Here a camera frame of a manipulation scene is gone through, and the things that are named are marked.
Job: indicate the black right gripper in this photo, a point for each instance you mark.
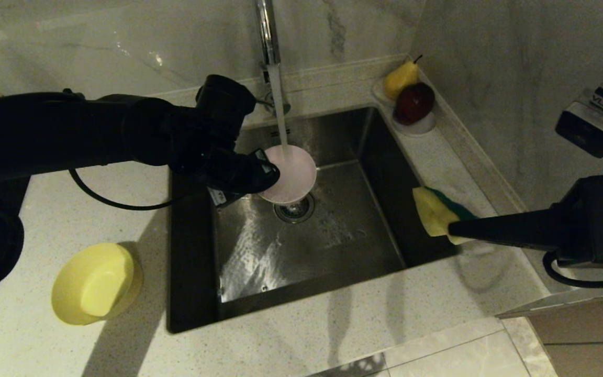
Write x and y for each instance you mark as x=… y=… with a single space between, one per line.
x=600 y=225

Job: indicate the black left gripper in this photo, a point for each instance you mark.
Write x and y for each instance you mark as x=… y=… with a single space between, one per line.
x=218 y=120

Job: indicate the pink plastic bowl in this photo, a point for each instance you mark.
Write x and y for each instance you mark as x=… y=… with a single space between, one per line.
x=296 y=178

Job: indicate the green yellow sponge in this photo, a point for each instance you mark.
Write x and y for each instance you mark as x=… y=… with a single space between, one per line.
x=432 y=212

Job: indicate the chrome faucet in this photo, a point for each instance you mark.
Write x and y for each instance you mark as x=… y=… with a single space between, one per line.
x=266 y=31

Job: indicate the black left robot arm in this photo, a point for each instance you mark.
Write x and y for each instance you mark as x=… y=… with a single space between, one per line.
x=45 y=131

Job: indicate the stainless steel sink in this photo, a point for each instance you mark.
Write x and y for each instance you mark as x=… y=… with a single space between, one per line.
x=343 y=246

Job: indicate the round metal drain strainer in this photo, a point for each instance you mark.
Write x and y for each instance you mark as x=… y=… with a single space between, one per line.
x=299 y=212

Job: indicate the small white dish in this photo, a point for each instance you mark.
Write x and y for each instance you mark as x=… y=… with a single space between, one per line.
x=417 y=130
x=377 y=94

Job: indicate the dark red apple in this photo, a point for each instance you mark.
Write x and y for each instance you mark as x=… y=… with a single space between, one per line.
x=413 y=103

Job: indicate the yellow pear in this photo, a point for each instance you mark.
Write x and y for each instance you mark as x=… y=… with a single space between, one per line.
x=399 y=81

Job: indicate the yellow plastic bowl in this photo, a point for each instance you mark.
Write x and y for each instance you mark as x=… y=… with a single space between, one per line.
x=97 y=283

